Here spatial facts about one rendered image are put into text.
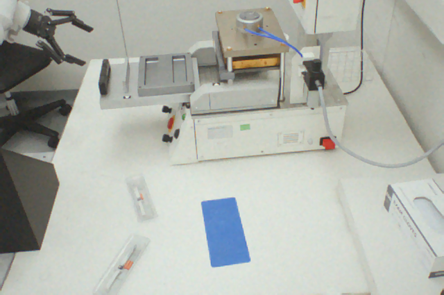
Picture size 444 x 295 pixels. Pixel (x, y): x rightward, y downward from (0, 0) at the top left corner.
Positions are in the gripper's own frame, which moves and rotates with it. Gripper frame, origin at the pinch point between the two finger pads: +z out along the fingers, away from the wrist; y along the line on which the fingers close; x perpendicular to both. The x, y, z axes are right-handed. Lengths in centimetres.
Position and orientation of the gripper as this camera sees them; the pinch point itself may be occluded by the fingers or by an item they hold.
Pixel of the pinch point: (84, 46)
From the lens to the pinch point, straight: 178.2
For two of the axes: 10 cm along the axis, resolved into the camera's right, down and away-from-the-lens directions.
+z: 7.6, 3.1, 5.8
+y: 1.0, -9.3, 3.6
